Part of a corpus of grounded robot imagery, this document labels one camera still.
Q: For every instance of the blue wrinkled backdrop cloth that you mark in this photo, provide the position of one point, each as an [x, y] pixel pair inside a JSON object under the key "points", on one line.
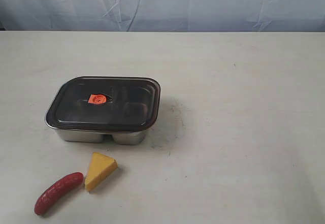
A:
{"points": [[163, 15]]}

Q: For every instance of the yellow toy cheese wedge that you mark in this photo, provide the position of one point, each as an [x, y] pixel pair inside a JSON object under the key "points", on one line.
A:
{"points": [[100, 167]]}

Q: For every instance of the stainless steel lunch box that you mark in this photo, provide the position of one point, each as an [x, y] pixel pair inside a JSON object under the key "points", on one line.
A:
{"points": [[83, 136]]}

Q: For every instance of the dark transparent lunch box lid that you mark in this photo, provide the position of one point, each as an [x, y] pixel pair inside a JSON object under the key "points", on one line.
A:
{"points": [[76, 107]]}

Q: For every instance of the red toy sausage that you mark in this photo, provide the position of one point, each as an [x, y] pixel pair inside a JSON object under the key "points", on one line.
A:
{"points": [[56, 191]]}

